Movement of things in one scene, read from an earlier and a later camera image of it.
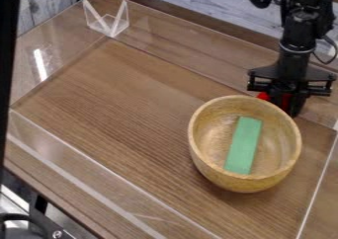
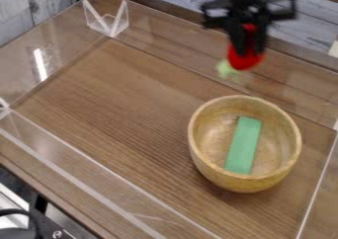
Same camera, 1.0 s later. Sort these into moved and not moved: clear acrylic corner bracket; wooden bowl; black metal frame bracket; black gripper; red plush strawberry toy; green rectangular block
Moved: red plush strawberry toy; black gripper
Not moved: black metal frame bracket; clear acrylic corner bracket; wooden bowl; green rectangular block
